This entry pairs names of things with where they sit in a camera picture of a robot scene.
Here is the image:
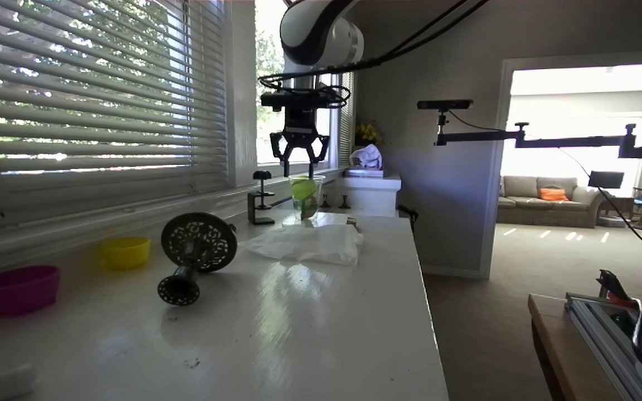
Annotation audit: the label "magenta plastic bowl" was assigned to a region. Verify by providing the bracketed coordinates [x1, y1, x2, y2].
[0, 266, 61, 316]

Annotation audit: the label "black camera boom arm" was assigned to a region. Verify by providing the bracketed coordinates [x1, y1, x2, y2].
[416, 99, 642, 158]

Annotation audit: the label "beige sofa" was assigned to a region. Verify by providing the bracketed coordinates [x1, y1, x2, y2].
[498, 177, 600, 227]

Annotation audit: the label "orange cushion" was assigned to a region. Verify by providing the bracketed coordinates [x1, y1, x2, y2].
[539, 187, 568, 200]

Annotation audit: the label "yellow plastic bowl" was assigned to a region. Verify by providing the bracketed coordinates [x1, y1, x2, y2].
[100, 237, 152, 270]

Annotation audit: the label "black table clamp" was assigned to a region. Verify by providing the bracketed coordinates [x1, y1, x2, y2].
[247, 170, 289, 226]

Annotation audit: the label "grey metal equipment stack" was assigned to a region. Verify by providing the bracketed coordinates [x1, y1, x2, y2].
[567, 270, 642, 401]

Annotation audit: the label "white window blinds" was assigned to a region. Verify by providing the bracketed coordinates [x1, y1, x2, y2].
[0, 0, 233, 231]

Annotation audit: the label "white purple figure on box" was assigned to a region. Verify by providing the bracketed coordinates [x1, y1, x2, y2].
[350, 145, 384, 177]

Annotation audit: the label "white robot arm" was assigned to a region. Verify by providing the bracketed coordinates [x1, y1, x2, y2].
[259, 0, 363, 174]

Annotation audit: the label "white storage box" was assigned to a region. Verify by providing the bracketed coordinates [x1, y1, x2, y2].
[342, 178, 401, 216]

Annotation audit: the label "white crumpled cloth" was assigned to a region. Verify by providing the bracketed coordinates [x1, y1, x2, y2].
[243, 214, 363, 266]

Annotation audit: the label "yellow-green tennis ball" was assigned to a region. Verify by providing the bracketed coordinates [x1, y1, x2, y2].
[289, 178, 318, 200]

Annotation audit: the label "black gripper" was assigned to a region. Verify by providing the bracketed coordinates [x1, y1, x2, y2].
[262, 86, 342, 177]

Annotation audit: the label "wooden side table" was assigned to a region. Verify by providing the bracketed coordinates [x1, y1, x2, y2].
[527, 295, 620, 401]

